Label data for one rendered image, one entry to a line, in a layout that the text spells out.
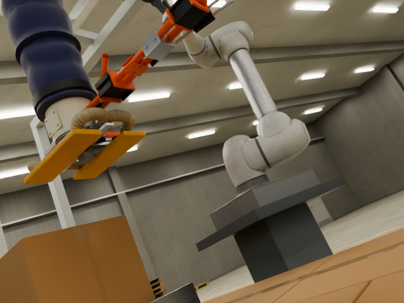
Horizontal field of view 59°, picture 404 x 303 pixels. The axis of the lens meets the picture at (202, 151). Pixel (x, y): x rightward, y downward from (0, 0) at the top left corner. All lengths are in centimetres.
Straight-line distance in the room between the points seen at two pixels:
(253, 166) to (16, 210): 1201
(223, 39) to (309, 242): 102
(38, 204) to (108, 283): 1202
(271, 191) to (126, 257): 60
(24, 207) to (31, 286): 1202
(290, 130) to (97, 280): 95
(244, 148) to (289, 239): 42
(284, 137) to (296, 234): 40
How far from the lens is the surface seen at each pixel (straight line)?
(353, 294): 51
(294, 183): 148
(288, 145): 155
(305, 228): 155
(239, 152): 157
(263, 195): 136
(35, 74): 139
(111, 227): 141
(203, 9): 100
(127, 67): 111
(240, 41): 181
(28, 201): 1333
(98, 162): 135
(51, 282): 126
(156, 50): 105
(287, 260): 144
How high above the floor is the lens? 65
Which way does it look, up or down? 16 degrees up
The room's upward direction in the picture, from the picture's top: 24 degrees counter-clockwise
